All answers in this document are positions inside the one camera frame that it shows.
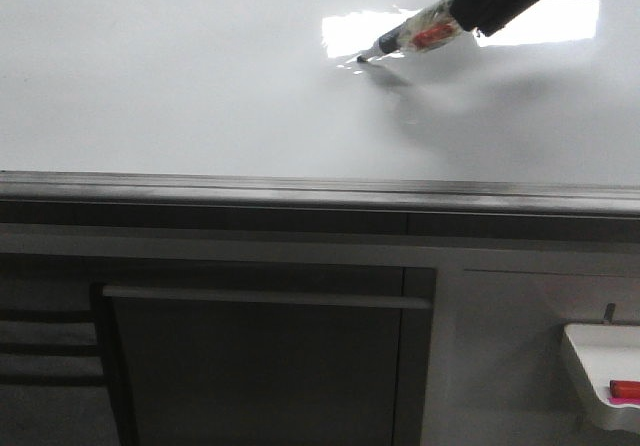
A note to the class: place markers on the tape-wrapped whiteboard marker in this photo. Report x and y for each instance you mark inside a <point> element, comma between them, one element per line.
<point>431,28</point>

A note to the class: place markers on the white whiteboard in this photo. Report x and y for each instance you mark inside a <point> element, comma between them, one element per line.
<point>273,88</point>

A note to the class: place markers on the red marker in tray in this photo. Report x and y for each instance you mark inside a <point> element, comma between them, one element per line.
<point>624,389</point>

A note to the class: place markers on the pink item in tray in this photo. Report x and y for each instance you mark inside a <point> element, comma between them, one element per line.
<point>624,402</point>

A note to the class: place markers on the dark cabinet door panel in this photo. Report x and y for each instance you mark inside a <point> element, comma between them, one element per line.
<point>228,373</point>

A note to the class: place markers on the white wall-mounted tray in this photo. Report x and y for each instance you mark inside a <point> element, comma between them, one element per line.
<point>594,354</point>

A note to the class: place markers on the grey horizontal door handle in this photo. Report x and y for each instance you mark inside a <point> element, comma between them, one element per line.
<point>269,297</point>

